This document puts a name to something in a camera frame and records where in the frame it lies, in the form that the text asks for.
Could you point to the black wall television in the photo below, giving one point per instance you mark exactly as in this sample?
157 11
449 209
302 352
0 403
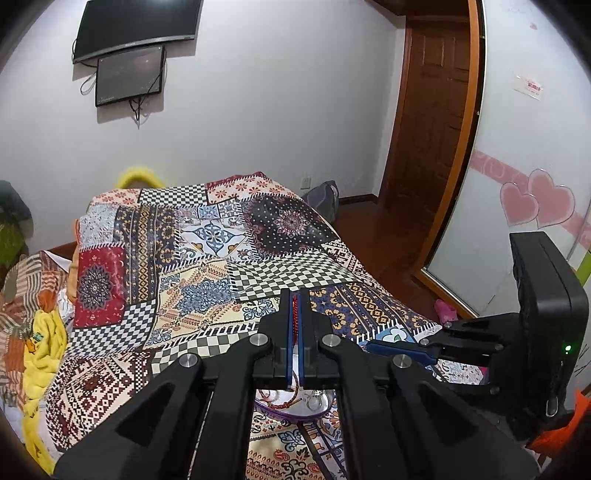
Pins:
138 23

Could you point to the patchwork printed blanket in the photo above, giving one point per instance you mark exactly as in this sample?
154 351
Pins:
207 258

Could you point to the pink band sticker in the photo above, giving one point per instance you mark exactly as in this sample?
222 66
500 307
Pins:
494 164

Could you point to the white wall outlet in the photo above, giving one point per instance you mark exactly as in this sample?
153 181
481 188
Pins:
305 181

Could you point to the dark green jacket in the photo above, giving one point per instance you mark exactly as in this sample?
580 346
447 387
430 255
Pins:
14 203

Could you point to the orange striped quilt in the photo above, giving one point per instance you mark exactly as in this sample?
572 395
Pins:
27 286

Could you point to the yellow cloth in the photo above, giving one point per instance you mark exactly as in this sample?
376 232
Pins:
44 350

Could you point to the white paper label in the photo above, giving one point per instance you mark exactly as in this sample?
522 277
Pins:
528 84

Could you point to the yellow fuzzy cushion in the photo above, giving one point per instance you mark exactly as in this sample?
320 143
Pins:
136 174

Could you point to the small black wall monitor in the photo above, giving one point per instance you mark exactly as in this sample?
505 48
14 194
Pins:
129 76

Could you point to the white sliding wardrobe door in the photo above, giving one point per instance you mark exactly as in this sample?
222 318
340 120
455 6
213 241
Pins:
517 129

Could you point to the purple heart-shaped box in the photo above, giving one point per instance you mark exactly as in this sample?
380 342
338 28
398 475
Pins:
295 417

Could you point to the small pink heart sticker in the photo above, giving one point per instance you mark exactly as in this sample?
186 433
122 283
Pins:
519 203

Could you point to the grey backpack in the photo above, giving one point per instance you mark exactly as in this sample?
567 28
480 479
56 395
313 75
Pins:
323 198

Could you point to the brown wooden door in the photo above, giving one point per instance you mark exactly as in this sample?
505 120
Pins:
429 115

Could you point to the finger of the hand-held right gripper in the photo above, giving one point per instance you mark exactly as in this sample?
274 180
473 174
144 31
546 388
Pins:
480 399
385 348

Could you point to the pink slipper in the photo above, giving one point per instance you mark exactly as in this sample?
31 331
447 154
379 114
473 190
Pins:
445 311

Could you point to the large pink heart sticker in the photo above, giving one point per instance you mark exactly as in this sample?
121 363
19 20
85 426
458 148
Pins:
554 201

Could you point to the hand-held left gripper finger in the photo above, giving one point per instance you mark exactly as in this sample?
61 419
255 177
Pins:
289 355
300 355

